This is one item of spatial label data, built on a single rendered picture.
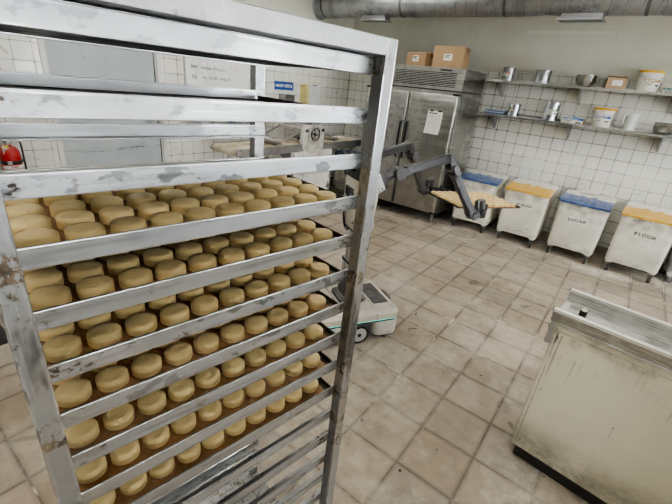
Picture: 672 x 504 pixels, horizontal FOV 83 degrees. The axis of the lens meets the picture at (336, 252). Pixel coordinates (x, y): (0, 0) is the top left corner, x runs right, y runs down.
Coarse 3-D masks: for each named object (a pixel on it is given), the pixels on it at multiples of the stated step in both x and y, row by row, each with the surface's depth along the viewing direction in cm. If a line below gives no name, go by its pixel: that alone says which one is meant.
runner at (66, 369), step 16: (336, 272) 88; (288, 288) 79; (304, 288) 82; (320, 288) 86; (240, 304) 72; (256, 304) 75; (272, 304) 78; (192, 320) 66; (208, 320) 68; (224, 320) 71; (144, 336) 61; (160, 336) 63; (176, 336) 65; (96, 352) 57; (112, 352) 58; (128, 352) 60; (48, 368) 53; (64, 368) 55; (80, 368) 56
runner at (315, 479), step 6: (318, 474) 122; (312, 480) 120; (318, 480) 119; (300, 486) 118; (306, 486) 115; (312, 486) 118; (294, 492) 116; (300, 492) 114; (288, 498) 114; (294, 498) 113
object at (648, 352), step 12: (564, 312) 170; (564, 324) 171; (576, 324) 168; (588, 324) 165; (600, 324) 164; (600, 336) 163; (612, 336) 160; (624, 336) 157; (624, 348) 158; (636, 348) 155; (648, 348) 152; (660, 348) 151; (648, 360) 153; (660, 360) 150
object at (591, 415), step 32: (608, 320) 180; (576, 352) 170; (608, 352) 161; (544, 384) 183; (576, 384) 173; (608, 384) 164; (640, 384) 156; (544, 416) 187; (576, 416) 176; (608, 416) 167; (640, 416) 158; (544, 448) 191; (576, 448) 180; (608, 448) 170; (640, 448) 161; (576, 480) 183; (608, 480) 173; (640, 480) 164
